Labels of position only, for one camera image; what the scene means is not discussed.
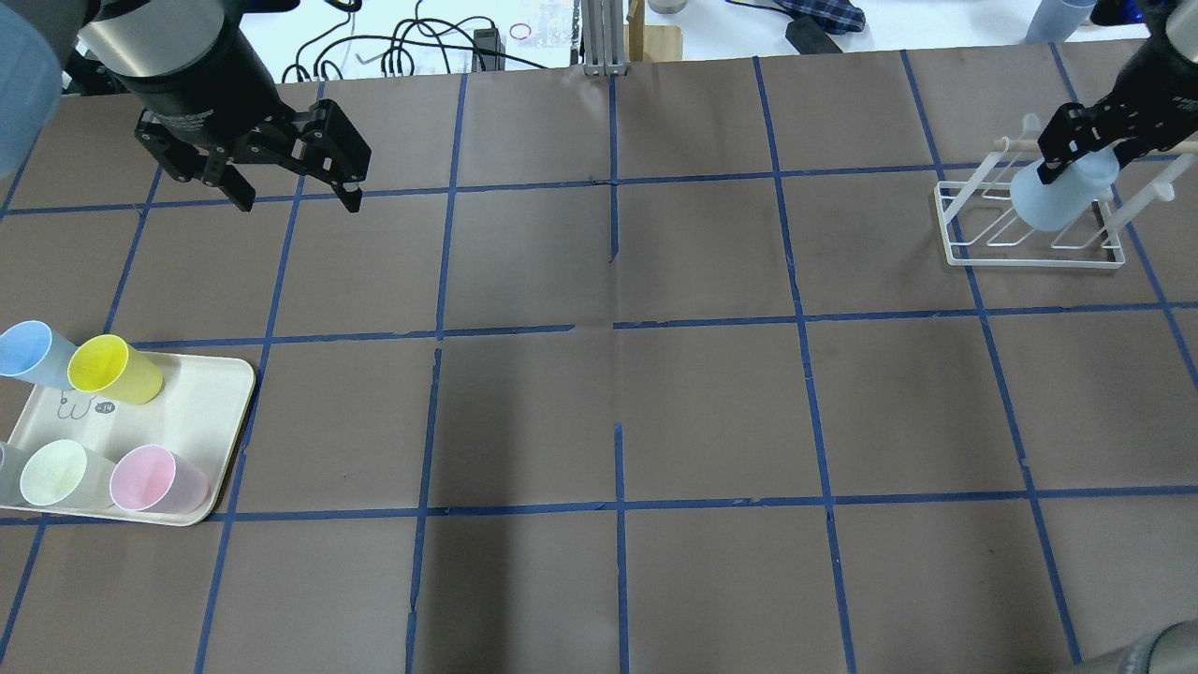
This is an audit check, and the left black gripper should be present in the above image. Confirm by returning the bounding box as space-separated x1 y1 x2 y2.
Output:
134 56 373 213

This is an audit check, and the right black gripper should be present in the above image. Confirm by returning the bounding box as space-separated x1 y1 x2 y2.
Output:
1036 42 1197 186

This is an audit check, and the pale blue cup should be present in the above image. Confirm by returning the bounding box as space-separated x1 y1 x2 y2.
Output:
1010 148 1120 233

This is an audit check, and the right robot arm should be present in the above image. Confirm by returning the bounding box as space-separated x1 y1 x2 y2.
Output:
1037 1 1197 186

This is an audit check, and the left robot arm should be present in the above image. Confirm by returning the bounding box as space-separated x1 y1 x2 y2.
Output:
1 1 373 213

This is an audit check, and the yellow cup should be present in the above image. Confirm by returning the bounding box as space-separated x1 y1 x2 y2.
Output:
66 334 167 403

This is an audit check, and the pink cup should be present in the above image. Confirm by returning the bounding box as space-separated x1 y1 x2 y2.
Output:
109 445 211 515

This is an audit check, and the cream white cup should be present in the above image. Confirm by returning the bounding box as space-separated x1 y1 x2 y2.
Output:
19 439 116 509

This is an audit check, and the cream plastic tray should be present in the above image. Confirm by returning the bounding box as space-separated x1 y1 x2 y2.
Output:
4 351 256 526

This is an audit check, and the wooden stand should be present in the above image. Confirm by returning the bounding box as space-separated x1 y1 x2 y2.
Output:
623 1 683 63

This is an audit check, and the white wire cup rack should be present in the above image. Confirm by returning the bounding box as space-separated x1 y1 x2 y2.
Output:
932 113 1194 269

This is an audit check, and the aluminium frame post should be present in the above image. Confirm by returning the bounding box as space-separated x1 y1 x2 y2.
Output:
577 0 628 77

